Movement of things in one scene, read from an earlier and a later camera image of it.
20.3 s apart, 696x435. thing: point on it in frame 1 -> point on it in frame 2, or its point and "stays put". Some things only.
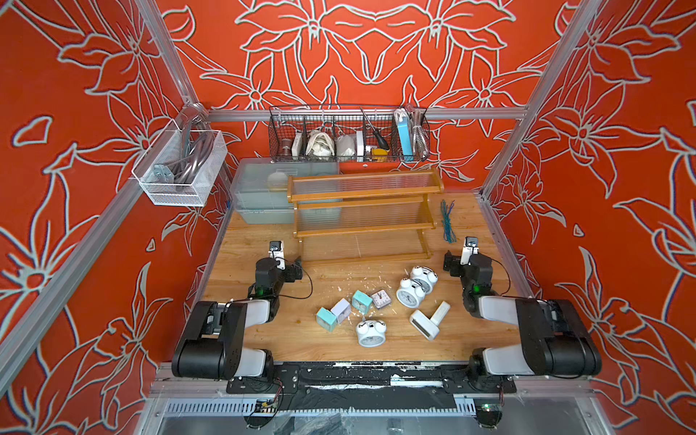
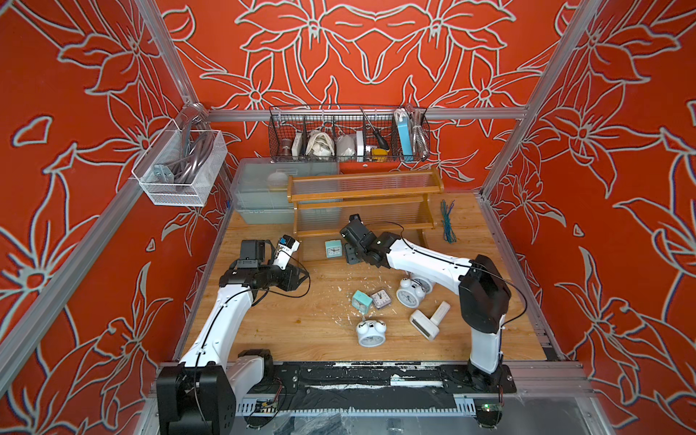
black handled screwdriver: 381,141 stays put
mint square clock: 362,302 stays put
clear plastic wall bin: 181,166 stays put
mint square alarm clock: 326,319 -> 333,248
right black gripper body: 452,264 -> 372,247
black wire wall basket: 341,134 stays put
